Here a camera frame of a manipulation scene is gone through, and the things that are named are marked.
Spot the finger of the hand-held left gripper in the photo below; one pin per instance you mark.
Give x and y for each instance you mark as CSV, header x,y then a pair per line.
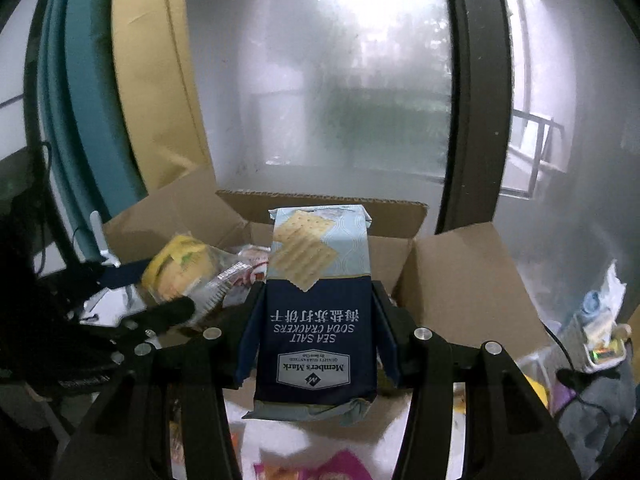
x,y
165,312
125,275

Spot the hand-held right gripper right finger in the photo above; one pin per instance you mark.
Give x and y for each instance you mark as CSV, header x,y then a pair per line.
x,y
387,355

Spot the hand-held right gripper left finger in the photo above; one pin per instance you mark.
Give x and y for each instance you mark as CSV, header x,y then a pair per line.
x,y
247,340

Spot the yellow snack packet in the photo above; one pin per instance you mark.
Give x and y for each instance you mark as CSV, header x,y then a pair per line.
x,y
180,265

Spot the blue cracker box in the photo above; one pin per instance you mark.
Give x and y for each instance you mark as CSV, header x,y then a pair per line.
x,y
310,340

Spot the cardboard box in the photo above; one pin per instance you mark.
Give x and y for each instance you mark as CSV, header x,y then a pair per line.
x,y
465,280

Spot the white plastic stick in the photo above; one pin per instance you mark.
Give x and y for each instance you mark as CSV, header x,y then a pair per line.
x,y
100,235

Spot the red white snack packet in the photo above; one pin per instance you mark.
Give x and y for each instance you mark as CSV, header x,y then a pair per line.
x,y
252,260

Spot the pink snack packet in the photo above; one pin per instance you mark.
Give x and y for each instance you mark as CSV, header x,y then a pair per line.
x,y
340,467

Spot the teal board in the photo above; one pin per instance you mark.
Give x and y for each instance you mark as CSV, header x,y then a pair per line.
x,y
90,110

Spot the purple packet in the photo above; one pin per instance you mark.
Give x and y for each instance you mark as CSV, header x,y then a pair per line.
x,y
562,397

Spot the yellow board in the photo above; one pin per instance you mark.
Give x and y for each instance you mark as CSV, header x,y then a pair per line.
x,y
155,85

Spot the white basket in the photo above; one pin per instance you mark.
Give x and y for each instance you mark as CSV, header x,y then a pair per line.
x,y
592,347

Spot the grey cloth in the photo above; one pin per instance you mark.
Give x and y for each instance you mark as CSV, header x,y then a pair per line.
x,y
600,410

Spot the white plastic bag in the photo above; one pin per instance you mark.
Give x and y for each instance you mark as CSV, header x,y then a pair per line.
x,y
614,285

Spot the metal balcony railing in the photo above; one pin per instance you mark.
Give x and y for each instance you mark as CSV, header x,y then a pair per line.
x,y
541,157

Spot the dark window frame post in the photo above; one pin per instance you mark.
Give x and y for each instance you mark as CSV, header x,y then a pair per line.
x,y
480,110

